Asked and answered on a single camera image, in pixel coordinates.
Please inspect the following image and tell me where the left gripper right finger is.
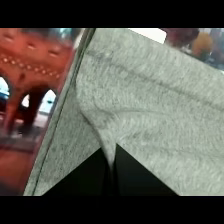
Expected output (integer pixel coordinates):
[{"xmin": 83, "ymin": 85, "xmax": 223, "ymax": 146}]
[{"xmin": 114, "ymin": 142, "xmax": 180, "ymax": 197}]

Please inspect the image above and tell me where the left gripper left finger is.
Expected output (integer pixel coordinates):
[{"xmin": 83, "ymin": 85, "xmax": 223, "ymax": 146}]
[{"xmin": 43, "ymin": 147, "xmax": 114, "ymax": 197}]

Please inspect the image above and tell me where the grey garment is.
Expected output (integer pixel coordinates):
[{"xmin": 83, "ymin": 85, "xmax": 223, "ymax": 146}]
[{"xmin": 23, "ymin": 27, "xmax": 224, "ymax": 197}]

